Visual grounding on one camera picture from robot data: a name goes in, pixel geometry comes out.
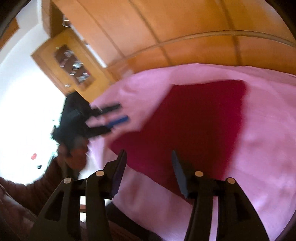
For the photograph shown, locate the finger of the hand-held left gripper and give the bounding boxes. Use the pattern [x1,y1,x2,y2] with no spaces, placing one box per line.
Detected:
[89,103,122,117]
[86,115,130,138]

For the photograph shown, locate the wooden glass-door cabinet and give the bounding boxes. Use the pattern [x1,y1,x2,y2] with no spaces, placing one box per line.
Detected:
[31,30,116,93]

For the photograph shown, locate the maroon long-sleeve shirt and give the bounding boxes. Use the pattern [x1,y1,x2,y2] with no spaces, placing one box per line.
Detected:
[109,79,247,200]

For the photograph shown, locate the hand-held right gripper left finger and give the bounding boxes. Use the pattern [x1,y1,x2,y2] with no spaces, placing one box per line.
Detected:
[28,149,127,241]

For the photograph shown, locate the person's left hand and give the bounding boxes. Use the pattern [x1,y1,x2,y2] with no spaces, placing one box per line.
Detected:
[57,144,90,173]

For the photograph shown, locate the pink blanket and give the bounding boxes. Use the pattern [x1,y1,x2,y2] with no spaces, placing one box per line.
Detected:
[80,63,296,241]

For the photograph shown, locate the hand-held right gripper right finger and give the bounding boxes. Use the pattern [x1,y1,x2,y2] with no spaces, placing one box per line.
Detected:
[171,151,270,241]

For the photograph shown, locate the person's left forearm brown sleeve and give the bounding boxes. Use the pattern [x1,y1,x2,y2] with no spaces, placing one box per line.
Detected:
[0,158,80,217]

